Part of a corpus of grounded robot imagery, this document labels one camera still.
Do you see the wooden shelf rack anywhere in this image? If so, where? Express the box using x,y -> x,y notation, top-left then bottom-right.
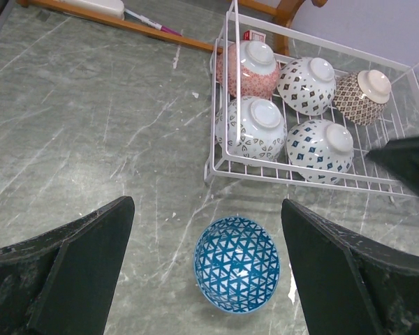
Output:
15,0 -> 329,55

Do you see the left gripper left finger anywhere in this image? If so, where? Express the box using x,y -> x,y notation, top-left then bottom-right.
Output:
0,196 -> 135,334

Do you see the brown lattice pattern bowl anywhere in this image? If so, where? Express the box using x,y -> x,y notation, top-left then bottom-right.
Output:
333,70 -> 392,126

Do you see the blue triangle pattern bowl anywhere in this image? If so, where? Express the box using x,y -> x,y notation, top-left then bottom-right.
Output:
193,216 -> 280,314

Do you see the blue wave pattern bowl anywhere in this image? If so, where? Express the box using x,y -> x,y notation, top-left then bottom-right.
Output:
286,119 -> 354,185

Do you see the white wire dish rack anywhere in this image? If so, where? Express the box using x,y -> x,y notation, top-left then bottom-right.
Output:
203,1 -> 419,198

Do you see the red circle pattern bowl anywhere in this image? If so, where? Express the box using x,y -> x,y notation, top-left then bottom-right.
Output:
277,57 -> 336,116

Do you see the white eraser block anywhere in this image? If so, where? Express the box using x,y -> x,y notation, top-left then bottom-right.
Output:
59,0 -> 125,20

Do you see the small red white box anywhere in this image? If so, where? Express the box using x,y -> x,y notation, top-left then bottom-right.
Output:
243,29 -> 266,43

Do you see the red swirl pattern bowl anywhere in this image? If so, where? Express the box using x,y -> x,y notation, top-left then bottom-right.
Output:
215,96 -> 287,161

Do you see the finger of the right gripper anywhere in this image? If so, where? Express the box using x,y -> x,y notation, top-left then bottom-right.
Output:
366,136 -> 419,197

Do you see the pink white marker pen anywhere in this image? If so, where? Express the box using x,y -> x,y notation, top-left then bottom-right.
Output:
124,8 -> 182,36

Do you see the pink floral pattern bowl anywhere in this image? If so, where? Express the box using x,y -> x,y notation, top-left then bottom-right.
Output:
216,40 -> 280,100

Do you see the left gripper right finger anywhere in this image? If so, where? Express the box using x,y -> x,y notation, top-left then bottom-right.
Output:
281,199 -> 419,334

